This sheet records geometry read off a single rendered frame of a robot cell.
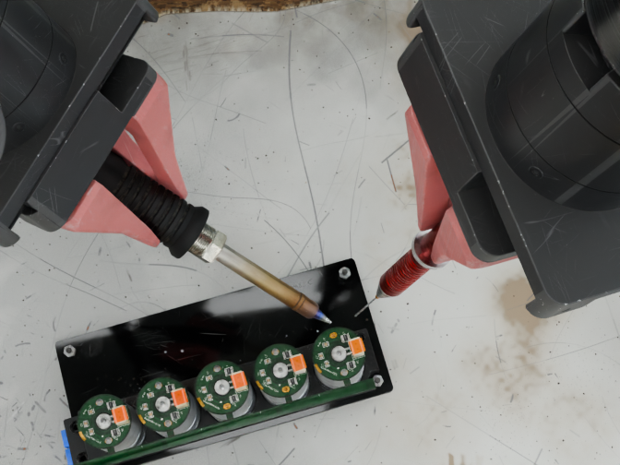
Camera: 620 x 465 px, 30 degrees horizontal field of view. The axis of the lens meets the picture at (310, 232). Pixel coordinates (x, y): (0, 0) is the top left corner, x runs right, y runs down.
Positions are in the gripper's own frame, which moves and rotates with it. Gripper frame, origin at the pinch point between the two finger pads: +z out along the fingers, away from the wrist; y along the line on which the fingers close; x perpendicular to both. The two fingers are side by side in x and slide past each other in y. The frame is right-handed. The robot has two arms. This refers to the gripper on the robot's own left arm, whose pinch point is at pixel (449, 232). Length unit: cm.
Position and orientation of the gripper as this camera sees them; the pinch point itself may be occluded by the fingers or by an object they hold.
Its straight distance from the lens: 42.3
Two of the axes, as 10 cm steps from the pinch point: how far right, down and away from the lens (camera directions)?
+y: 3.4, 9.1, -2.5
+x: 8.9, -2.3, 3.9
